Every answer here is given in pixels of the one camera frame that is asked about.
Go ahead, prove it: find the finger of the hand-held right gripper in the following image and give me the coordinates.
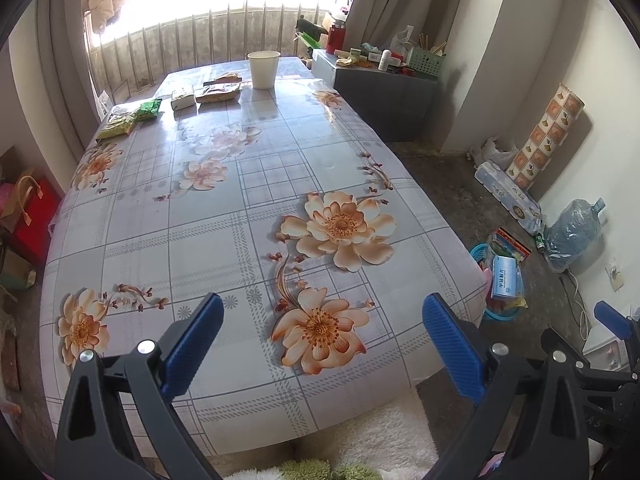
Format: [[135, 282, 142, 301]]
[[594, 300, 633, 341], [541, 326, 590, 367]]

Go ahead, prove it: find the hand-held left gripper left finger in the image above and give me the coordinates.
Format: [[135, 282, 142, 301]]
[[55, 291, 226, 480]]

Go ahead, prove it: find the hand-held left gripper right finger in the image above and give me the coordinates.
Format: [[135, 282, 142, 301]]
[[421, 293, 593, 480]]

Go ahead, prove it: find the blue white carton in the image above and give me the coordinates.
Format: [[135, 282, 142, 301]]
[[492, 256, 519, 301]]

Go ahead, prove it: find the blue plastic basket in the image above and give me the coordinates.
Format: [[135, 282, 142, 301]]
[[470, 243, 527, 322]]

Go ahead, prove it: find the red rice cracker bag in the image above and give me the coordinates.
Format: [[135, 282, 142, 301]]
[[487, 227, 532, 264]]

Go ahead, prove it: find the white drawer unit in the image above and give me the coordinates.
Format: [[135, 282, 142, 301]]
[[582, 325, 631, 374]]

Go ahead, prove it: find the large water jug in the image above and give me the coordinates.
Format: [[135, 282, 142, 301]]
[[544, 198, 607, 274]]

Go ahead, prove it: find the floral tablecloth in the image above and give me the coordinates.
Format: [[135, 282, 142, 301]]
[[39, 56, 488, 458]]

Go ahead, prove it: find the white fleece blanket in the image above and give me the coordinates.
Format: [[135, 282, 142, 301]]
[[220, 390, 441, 480]]

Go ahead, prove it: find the toilet paper pack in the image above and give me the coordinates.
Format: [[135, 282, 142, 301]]
[[474, 162, 544, 234]]

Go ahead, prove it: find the green fleece cloth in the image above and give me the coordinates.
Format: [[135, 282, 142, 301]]
[[260, 460, 381, 480]]

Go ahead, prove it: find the wooden board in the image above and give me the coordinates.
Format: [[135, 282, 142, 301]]
[[0, 335, 21, 391]]

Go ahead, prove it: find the brown paper bag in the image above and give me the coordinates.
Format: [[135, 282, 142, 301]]
[[0, 245, 36, 291]]

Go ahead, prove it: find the tile patterned roll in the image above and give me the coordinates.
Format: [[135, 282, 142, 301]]
[[506, 84, 585, 191]]

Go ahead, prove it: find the red gift bag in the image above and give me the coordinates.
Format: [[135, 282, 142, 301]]
[[11, 172, 62, 267]]

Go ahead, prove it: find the white plastic bag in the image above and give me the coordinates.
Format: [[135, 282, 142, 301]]
[[470, 137, 519, 169]]

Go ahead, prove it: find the yellow green snack packet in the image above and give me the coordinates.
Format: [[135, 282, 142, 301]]
[[95, 110, 139, 141]]

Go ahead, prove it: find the small green packet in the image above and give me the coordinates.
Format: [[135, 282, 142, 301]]
[[137, 99, 164, 124]]

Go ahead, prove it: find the brown flat packet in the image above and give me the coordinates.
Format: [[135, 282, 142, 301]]
[[196, 82, 244, 105]]

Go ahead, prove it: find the grey cabinet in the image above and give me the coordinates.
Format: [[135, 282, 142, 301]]
[[334, 62, 441, 144]]

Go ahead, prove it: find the white paper cup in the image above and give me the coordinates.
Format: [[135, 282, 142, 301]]
[[247, 51, 281, 90]]

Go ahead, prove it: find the green plastic storage basket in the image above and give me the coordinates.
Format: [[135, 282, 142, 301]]
[[404, 45, 446, 77]]

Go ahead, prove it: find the metal window railing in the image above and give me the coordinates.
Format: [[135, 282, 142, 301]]
[[87, 2, 331, 106]]

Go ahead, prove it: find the bundle of wooden sticks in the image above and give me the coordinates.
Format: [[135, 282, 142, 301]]
[[419, 32, 449, 56]]

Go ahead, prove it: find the white storage box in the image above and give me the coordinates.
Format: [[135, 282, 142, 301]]
[[311, 49, 346, 81]]

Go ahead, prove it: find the grey left curtain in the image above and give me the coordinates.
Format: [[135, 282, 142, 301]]
[[35, 0, 101, 147]]

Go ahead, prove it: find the translucent plastic bag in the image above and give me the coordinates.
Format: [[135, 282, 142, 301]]
[[391, 25, 416, 56]]

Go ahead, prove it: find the green box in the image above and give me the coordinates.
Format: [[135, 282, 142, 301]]
[[295, 32, 329, 51]]

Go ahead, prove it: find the red thermos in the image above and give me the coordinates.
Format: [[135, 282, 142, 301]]
[[326, 19, 349, 56]]

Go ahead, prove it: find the white cable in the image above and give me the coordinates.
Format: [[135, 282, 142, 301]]
[[565, 270, 591, 341]]

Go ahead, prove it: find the wall socket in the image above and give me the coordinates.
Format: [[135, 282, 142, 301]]
[[605, 260, 626, 291]]

